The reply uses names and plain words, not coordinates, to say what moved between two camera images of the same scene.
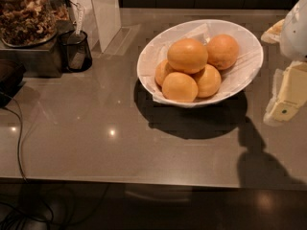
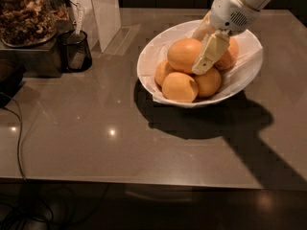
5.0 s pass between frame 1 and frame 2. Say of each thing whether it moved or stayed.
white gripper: moved
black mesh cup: stayed
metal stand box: stayed
